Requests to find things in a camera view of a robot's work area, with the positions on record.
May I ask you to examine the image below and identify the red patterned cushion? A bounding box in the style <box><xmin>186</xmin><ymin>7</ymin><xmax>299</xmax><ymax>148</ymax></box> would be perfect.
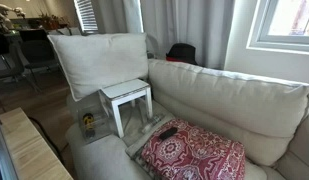
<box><xmin>140</xmin><ymin>119</ymin><xmax>245</xmax><ymax>180</ymax></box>

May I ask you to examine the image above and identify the clear plastic bottle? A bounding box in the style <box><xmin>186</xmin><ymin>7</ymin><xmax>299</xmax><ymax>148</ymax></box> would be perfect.
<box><xmin>141</xmin><ymin>114</ymin><xmax>165</xmax><ymax>133</ymax></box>

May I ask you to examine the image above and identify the beige sofa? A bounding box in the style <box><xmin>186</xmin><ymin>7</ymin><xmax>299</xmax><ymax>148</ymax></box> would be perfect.
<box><xmin>66</xmin><ymin>59</ymin><xmax>309</xmax><ymax>180</ymax></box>

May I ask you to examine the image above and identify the clear plastic box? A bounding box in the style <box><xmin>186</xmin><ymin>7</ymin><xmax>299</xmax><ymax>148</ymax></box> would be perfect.
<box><xmin>78</xmin><ymin>106</ymin><xmax>112</xmax><ymax>144</ymax></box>

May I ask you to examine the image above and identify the light wooden table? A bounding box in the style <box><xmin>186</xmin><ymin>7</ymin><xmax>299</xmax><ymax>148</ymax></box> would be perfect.
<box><xmin>0</xmin><ymin>108</ymin><xmax>74</xmax><ymax>180</ymax></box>

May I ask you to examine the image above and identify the beige pillow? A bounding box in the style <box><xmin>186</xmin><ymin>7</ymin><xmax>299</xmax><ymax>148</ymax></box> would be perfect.
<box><xmin>48</xmin><ymin>33</ymin><xmax>148</xmax><ymax>101</ymax></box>

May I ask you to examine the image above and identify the black chair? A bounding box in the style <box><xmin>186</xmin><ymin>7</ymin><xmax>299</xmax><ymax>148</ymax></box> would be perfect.
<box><xmin>20</xmin><ymin>29</ymin><xmax>58</xmax><ymax>81</ymax></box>

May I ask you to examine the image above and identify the yellow black tool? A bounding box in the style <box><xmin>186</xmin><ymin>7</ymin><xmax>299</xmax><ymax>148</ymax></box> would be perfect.
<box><xmin>83</xmin><ymin>113</ymin><xmax>95</xmax><ymax>138</ymax></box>

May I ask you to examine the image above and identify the small white stool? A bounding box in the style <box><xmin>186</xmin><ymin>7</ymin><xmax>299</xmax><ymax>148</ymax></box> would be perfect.
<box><xmin>99</xmin><ymin>79</ymin><xmax>153</xmax><ymax>138</ymax></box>

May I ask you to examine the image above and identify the black remote controller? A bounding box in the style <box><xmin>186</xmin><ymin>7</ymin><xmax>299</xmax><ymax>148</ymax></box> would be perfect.
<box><xmin>159</xmin><ymin>127</ymin><xmax>177</xmax><ymax>140</ymax></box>

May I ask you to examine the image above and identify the black hat with red band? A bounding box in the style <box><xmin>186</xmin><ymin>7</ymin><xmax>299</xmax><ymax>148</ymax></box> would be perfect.
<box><xmin>166</xmin><ymin>43</ymin><xmax>197</xmax><ymax>65</ymax></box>

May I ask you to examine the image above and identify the white framed window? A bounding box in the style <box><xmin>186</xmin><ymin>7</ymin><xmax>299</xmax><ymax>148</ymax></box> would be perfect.
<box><xmin>247</xmin><ymin>0</ymin><xmax>309</xmax><ymax>54</ymax></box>

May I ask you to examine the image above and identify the grey curtain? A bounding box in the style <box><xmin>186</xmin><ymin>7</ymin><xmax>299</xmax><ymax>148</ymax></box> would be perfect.
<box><xmin>91</xmin><ymin>0</ymin><xmax>235</xmax><ymax>69</ymax></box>

